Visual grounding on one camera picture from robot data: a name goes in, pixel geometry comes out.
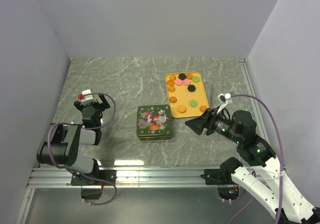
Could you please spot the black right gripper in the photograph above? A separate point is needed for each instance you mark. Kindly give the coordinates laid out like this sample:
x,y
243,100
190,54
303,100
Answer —
x,y
206,121

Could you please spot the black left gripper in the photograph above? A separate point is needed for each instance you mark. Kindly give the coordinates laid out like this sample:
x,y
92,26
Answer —
x,y
102,106

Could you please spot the metal tongs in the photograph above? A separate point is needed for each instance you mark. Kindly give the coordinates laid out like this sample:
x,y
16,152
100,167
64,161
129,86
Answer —
x,y
211,96

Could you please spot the green cookie tin box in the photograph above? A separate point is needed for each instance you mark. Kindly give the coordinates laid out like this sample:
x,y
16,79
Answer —
x,y
154,136

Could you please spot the gold cookie tray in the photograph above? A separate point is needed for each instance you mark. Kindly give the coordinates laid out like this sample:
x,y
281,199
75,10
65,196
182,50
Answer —
x,y
192,89

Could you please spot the gold tin lid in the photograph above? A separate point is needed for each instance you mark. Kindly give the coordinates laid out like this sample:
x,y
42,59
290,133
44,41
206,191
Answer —
x,y
154,118

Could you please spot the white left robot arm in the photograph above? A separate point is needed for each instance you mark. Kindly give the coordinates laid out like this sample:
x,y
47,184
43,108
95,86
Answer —
x,y
61,143

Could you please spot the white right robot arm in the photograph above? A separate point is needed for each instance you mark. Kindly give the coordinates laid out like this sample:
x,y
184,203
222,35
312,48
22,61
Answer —
x,y
271,186

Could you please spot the flower shaped brown cookie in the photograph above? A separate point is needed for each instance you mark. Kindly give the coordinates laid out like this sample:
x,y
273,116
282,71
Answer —
x,y
203,108

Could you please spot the green round cookie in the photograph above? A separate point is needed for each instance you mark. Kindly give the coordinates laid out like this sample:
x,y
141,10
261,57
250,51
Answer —
x,y
193,103

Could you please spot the round tan sandwich cookie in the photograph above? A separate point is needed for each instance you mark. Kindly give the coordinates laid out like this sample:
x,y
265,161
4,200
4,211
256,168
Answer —
x,y
181,108

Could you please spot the pink round cookie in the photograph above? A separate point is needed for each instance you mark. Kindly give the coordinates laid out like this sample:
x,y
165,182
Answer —
x,y
178,82

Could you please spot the black round cookie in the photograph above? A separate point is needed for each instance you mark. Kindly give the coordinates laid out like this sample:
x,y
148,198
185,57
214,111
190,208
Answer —
x,y
182,76

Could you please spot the swirl brown cookie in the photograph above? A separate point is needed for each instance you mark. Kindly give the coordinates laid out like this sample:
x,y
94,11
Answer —
x,y
172,77

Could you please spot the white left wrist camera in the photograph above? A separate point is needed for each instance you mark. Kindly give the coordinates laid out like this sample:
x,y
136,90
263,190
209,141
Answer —
x,y
86,97

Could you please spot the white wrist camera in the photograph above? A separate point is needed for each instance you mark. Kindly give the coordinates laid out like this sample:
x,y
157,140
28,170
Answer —
x,y
224,98
86,97

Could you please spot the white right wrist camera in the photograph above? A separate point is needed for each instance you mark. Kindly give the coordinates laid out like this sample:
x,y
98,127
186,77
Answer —
x,y
224,98

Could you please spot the aluminium mounting rail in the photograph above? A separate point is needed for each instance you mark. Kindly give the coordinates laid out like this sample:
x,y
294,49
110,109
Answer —
x,y
124,177

